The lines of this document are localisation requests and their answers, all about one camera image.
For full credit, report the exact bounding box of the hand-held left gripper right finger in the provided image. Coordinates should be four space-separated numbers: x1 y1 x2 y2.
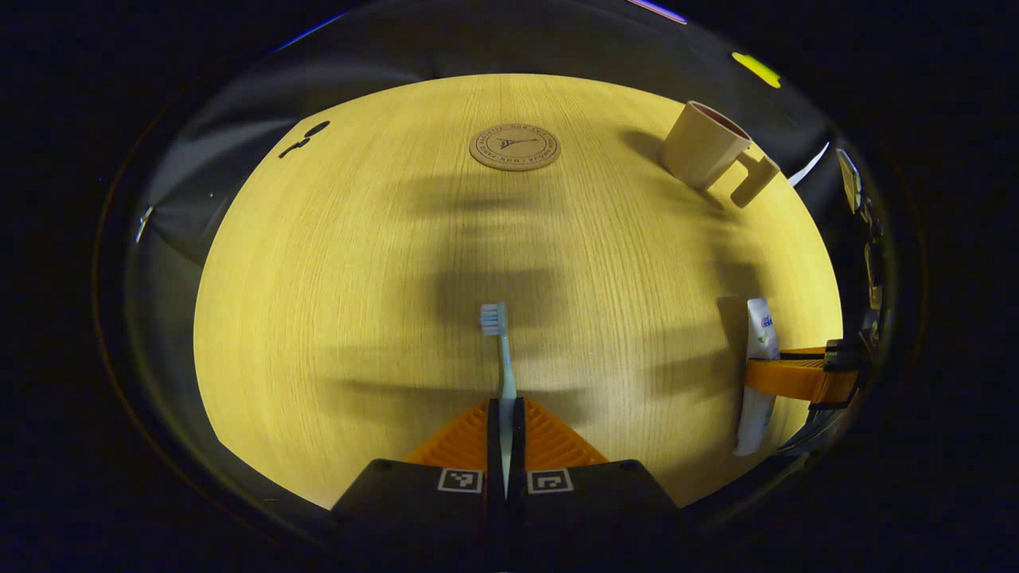
508 397 687 572

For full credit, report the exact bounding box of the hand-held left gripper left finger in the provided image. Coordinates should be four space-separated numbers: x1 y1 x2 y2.
329 398 506 572

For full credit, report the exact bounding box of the white toothpaste tube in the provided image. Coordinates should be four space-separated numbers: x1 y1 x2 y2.
733 298 781 457

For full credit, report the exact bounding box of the light blue toothbrush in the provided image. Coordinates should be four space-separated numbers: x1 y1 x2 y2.
479 302 518 498

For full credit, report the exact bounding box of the beige cup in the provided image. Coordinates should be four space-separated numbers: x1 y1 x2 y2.
662 100 781 209

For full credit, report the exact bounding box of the round cork coaster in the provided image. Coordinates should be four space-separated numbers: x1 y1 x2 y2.
468 123 562 172

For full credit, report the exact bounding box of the wooden desktop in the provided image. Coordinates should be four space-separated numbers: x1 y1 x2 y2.
193 73 845 510

